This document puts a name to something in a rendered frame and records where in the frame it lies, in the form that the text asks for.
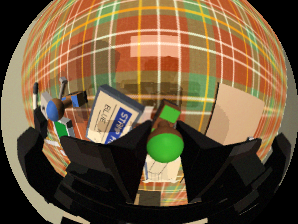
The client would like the brown clipboard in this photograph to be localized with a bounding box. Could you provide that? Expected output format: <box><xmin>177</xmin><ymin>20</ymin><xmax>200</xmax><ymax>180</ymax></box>
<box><xmin>205</xmin><ymin>83</ymin><xmax>265</xmax><ymax>145</ymax></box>

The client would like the cream and blue stamp pad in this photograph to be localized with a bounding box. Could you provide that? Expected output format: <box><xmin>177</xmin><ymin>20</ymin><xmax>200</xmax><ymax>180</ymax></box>
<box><xmin>85</xmin><ymin>84</ymin><xmax>145</xmax><ymax>144</ymax></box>

